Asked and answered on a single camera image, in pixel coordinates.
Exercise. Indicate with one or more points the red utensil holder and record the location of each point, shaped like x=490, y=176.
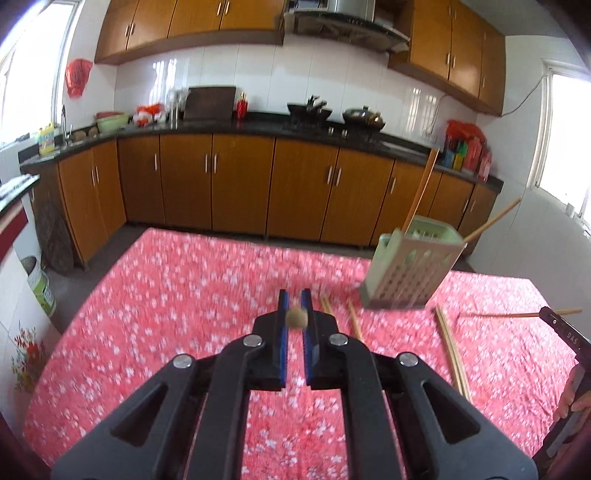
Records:
x=242, y=108

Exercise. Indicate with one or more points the white and green bucket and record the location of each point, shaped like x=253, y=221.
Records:
x=41, y=288

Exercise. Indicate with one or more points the wooden chopstick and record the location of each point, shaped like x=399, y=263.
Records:
x=355, y=319
x=457, y=357
x=493, y=219
x=503, y=315
x=449, y=353
x=422, y=185
x=297, y=318
x=326, y=304

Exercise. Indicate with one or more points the red floral tablecloth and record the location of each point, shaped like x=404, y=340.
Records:
x=161, y=300

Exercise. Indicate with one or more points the long wooden wall cabinets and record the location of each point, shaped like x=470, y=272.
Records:
x=184, y=23

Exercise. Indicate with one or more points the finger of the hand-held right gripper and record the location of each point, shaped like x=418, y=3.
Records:
x=565, y=332

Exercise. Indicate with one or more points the dark wooden cutting board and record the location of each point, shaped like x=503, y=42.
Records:
x=210, y=102

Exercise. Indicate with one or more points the red and white bag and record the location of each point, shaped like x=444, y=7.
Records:
x=150, y=114

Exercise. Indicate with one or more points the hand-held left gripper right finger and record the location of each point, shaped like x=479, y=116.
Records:
x=308, y=355

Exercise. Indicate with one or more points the person's right hand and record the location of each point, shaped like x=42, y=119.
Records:
x=574, y=392

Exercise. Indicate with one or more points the hanging red plastic bag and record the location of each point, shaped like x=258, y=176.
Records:
x=77, y=76

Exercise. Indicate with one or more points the white cabinet with flower decal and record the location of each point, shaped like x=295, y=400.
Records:
x=18, y=332

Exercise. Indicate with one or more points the wooden base cabinets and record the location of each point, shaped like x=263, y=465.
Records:
x=240, y=184

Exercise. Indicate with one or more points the yellow detergent bottle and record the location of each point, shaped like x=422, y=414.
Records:
x=47, y=141

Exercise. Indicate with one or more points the pale green chopstick holder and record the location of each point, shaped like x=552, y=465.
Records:
x=406, y=272

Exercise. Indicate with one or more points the black gas stove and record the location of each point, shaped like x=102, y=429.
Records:
x=323, y=128

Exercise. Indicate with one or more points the steel sink faucet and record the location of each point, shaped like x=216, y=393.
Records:
x=64, y=122

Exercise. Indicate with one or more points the red front cabinet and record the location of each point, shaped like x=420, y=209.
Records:
x=11, y=230

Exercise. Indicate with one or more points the wooden wall cabinets beside window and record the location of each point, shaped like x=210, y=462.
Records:
x=443, y=41

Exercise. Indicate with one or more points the green plastic basin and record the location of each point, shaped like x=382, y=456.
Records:
x=111, y=122

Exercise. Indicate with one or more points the black wok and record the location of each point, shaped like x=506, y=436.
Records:
x=309, y=110

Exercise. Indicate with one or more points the dark pot with lid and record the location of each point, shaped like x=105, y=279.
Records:
x=364, y=117

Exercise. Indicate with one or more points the steel range hood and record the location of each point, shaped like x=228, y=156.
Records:
x=341, y=25

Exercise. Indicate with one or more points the black kitchen countertop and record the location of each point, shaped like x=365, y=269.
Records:
x=207, y=125

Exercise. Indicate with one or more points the window with white frame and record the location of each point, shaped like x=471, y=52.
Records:
x=568, y=138

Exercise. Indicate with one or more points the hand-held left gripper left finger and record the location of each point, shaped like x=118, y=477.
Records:
x=282, y=350

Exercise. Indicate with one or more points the window above sink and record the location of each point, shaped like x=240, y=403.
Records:
x=32, y=69

